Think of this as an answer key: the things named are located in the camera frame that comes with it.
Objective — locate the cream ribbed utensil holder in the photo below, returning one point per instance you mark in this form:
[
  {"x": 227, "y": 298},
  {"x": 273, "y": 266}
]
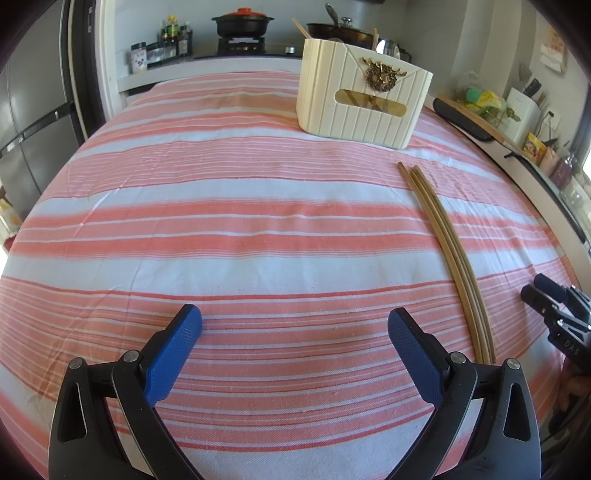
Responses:
[{"x": 332, "y": 78}]

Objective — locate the wall calendar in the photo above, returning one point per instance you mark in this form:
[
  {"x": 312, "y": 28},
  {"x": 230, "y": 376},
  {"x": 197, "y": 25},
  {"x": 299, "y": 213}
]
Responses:
[{"x": 554, "y": 48}]

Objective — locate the black tray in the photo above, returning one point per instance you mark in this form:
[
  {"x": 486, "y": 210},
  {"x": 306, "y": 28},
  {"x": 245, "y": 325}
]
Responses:
[{"x": 461, "y": 117}]

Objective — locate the yellow snack packet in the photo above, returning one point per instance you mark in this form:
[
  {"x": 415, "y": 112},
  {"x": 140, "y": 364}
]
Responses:
[{"x": 534, "y": 147}]

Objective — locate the black pot with orange lid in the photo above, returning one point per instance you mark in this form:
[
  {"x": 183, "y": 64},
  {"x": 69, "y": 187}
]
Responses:
[{"x": 242, "y": 23}]

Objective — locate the black spice rack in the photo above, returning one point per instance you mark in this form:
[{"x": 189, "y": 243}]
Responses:
[{"x": 159, "y": 53}]

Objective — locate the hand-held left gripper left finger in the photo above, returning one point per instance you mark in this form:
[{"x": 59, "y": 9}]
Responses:
[{"x": 171, "y": 355}]

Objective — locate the plastic bag with sponges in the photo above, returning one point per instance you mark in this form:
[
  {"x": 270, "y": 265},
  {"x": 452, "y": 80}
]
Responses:
[{"x": 485, "y": 101}]

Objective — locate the wooden cutting board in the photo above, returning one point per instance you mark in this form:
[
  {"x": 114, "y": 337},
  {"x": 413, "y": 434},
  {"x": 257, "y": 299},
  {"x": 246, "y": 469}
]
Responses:
[{"x": 498, "y": 134}]

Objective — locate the person's right hand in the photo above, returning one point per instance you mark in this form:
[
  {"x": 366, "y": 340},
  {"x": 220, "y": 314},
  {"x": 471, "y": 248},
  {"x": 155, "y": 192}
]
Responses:
[{"x": 575, "y": 390}]

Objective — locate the white knife holder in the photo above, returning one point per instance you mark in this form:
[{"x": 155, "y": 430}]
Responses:
[{"x": 521, "y": 113}]

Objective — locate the white-labelled spice jar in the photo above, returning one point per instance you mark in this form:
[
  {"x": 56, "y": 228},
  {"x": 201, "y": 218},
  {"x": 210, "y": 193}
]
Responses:
[{"x": 138, "y": 57}]

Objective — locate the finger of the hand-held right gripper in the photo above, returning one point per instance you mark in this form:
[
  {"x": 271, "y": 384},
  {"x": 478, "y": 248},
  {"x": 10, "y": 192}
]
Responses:
[
  {"x": 551, "y": 286},
  {"x": 538, "y": 300}
]

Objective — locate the frying pan with glass lid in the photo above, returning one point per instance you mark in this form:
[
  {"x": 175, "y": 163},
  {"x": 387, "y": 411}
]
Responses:
[{"x": 341, "y": 30}]

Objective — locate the dark red jar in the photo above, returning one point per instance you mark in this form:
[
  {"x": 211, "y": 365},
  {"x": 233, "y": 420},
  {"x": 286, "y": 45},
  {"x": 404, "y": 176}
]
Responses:
[{"x": 564, "y": 171}]

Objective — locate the pink cup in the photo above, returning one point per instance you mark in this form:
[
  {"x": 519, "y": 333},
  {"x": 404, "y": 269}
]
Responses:
[{"x": 550, "y": 158}]

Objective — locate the dark sauce bottle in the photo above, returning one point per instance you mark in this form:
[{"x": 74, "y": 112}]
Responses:
[{"x": 184, "y": 40}]

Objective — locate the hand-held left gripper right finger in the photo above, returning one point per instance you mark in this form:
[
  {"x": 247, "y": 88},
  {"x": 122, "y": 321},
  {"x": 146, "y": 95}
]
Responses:
[{"x": 418, "y": 355}]

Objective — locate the yellow-capped sauce bottle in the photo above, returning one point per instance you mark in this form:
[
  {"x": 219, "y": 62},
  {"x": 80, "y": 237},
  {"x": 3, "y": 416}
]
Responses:
[{"x": 171, "y": 34}]

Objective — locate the steel spoon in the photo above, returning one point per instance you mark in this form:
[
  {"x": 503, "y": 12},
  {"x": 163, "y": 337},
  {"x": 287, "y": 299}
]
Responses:
[{"x": 387, "y": 47}]

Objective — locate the black gas stove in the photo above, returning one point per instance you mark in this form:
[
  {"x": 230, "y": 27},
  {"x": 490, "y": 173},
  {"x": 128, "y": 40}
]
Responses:
[{"x": 244, "y": 48}]

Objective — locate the grey refrigerator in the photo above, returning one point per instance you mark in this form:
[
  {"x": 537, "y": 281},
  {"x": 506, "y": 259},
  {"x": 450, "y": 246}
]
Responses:
[{"x": 32, "y": 101}]

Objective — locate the pink striped tablecloth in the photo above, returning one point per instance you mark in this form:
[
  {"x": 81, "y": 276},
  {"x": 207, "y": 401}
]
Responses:
[{"x": 231, "y": 230}]

